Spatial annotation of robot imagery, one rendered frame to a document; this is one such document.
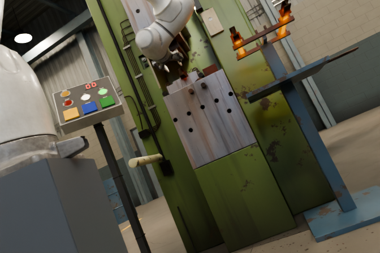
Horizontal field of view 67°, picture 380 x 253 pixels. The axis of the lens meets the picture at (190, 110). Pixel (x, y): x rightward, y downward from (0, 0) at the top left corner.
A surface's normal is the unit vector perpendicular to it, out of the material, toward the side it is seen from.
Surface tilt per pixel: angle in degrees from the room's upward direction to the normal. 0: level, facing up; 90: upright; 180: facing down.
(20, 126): 96
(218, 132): 90
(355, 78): 90
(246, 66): 90
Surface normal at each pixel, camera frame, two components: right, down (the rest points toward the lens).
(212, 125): -0.20, -0.09
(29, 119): 0.79, -0.33
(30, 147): 0.62, -0.49
